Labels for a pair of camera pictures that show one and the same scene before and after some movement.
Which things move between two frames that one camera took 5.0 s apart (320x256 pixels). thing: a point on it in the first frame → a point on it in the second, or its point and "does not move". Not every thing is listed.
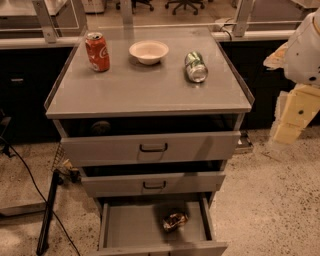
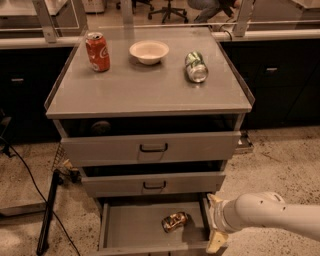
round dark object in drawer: (100, 127) does not move
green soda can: (196, 68) does not move
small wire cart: (63, 168) does not move
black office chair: (185, 3) → (168, 11)
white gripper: (304, 55) → (217, 216)
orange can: (174, 221) does not move
